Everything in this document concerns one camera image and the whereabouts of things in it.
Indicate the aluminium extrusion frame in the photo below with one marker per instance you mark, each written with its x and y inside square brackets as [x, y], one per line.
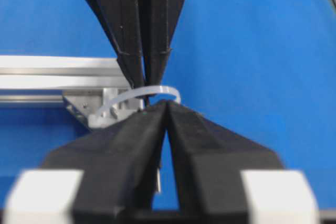
[80, 85]

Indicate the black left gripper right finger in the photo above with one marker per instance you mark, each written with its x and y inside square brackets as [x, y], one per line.
[223, 177]

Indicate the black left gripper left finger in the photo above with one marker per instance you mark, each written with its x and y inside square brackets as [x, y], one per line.
[94, 178]

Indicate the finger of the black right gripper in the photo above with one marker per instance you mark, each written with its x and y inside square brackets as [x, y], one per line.
[158, 21]
[120, 22]

